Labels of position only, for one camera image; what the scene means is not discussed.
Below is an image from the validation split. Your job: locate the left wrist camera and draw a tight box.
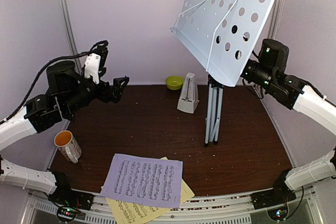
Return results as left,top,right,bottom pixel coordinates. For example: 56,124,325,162
83,40,108,84

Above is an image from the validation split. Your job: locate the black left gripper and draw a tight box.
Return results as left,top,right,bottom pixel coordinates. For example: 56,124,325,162
61,71,129,116

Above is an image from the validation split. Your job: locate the yellow sheet music page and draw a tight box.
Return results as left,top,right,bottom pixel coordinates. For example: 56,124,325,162
106,156,195,224

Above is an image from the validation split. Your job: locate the right aluminium corner post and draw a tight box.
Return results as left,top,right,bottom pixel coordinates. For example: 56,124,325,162
268,0,284,39

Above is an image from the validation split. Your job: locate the patterned ceramic mug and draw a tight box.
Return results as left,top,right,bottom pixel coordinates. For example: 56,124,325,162
54,130,82,164

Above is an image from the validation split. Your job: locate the green plastic bowl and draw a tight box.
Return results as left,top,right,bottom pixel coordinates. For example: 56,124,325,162
165,76,184,90

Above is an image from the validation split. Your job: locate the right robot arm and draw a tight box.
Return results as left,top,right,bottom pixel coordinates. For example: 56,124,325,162
241,39,335,209

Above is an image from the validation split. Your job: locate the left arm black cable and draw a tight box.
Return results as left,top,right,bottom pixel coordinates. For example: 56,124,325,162
0,50,91,125

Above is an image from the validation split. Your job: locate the left aluminium corner post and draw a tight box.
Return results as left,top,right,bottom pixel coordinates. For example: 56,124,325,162
56,0,79,59

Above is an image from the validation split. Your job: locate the aluminium corner post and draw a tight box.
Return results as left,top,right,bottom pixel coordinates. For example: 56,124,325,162
56,0,79,59
268,0,284,39

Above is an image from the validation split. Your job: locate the purple sheet music page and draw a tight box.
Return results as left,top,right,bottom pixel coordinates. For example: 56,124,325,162
100,153,183,208

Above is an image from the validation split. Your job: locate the metal front base rail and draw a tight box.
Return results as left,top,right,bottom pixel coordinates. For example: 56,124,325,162
26,186,316,224

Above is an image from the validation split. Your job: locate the white perforated music stand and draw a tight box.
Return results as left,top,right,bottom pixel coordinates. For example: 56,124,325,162
171,0,275,144

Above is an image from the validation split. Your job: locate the white metronome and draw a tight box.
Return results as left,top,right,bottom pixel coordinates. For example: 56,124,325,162
177,73,199,114

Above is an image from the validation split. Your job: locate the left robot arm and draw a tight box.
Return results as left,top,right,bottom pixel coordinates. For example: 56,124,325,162
1,60,129,210

